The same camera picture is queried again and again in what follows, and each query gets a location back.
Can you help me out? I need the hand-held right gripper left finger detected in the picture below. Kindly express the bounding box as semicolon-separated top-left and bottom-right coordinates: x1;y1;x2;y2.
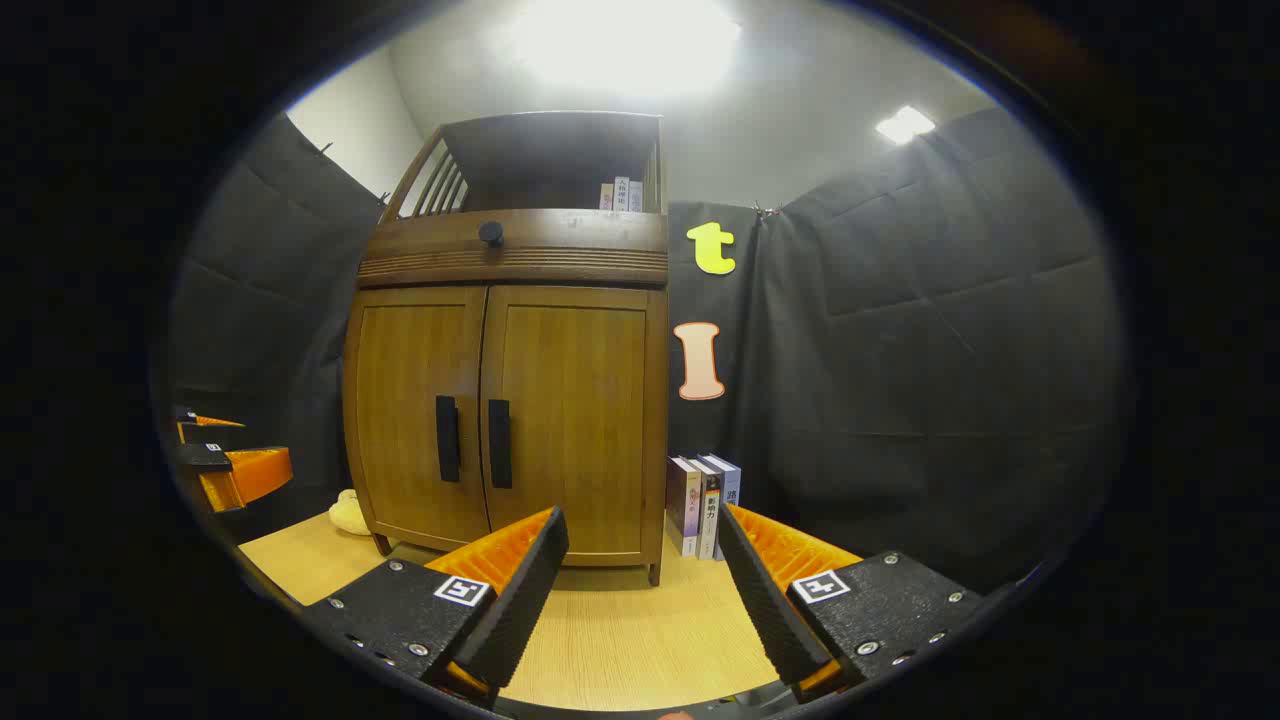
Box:
300;505;571;701

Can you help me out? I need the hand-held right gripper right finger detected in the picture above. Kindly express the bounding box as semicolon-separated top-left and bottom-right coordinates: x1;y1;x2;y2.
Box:
717;502;986;701

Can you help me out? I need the wooden shoe cabinet door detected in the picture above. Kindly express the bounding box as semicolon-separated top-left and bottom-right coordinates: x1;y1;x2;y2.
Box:
345;287;491;549
480;285;661;566

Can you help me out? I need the wooden double-door shoe cabinet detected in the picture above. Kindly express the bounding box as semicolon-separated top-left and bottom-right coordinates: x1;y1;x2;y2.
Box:
342;110;671;587

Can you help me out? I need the cream plush toy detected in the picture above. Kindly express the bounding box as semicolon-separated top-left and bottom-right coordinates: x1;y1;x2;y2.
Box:
328;489;373;537

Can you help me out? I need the grey blue book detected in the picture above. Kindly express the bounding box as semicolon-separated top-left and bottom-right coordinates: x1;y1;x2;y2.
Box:
705;453;742;561

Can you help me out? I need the purple cover book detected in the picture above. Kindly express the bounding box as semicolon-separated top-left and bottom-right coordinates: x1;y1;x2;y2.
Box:
667;456;704;558

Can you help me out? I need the black backdrop cloth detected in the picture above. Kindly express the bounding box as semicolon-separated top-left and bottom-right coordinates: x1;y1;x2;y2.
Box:
165;105;1126;591

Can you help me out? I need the small ceiling light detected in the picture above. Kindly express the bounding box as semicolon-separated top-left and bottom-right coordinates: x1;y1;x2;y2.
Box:
876;105;937;144

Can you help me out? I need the large ceiling light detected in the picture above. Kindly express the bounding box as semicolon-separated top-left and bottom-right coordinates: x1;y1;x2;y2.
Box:
510;0;743;96

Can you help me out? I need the black door handle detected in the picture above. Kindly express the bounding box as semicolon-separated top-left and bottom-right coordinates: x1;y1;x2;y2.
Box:
435;395;462;484
487;399;513;490

